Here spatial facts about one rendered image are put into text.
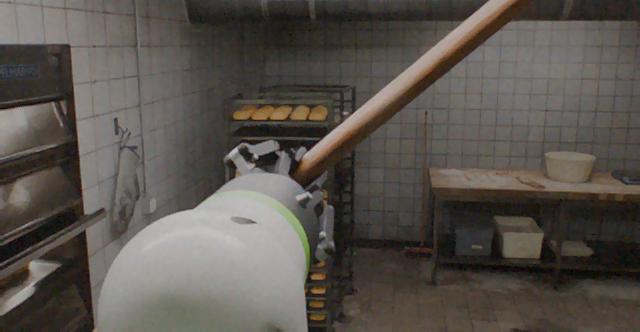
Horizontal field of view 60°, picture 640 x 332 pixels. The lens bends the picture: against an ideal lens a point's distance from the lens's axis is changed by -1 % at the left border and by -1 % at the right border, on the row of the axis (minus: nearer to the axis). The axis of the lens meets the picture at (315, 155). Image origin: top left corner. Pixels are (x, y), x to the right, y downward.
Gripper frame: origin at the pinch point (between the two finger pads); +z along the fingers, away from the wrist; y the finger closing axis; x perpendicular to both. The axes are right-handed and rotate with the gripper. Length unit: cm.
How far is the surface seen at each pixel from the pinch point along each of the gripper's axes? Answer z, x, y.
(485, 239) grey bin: 428, -23, 179
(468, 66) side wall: 495, 65, 56
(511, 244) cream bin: 427, -8, 197
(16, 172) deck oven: 115, -111, -57
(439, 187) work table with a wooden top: 412, -24, 112
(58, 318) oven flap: 131, -152, -8
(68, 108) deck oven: 150, -97, -72
